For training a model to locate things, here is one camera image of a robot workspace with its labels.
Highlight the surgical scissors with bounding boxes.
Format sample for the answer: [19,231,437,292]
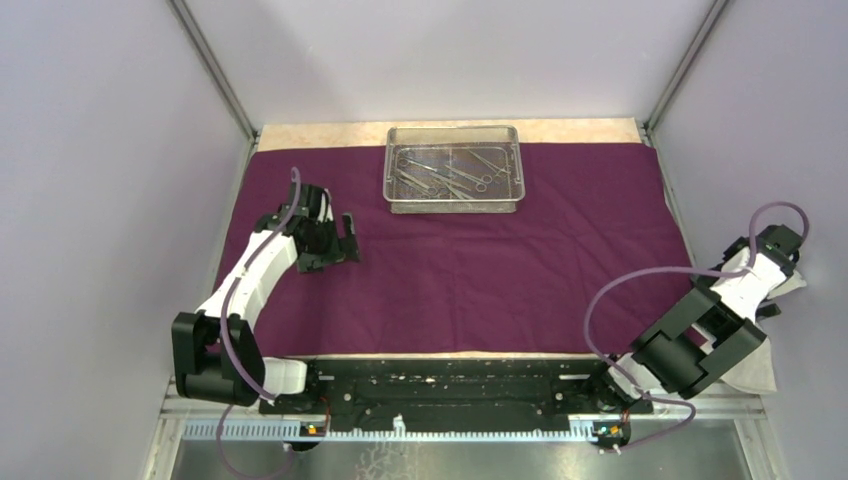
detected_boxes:
[395,171,440,199]

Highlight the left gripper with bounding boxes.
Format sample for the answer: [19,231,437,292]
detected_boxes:
[296,212,359,273]

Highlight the surgical clamp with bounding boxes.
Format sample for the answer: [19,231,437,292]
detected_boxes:
[466,149,509,183]

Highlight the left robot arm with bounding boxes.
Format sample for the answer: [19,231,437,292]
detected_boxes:
[171,182,360,414]

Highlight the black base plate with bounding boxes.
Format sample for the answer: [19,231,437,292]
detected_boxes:
[259,358,653,433]

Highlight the grey cable duct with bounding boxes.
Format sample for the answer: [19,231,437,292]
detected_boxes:
[182,417,597,443]

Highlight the maroon wrap cloth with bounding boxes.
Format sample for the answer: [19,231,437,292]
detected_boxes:
[219,144,690,356]

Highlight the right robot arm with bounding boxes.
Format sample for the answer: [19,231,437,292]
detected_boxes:
[586,225,806,412]

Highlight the metal mesh instrument tray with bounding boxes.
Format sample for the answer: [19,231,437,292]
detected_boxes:
[382,125,526,214]

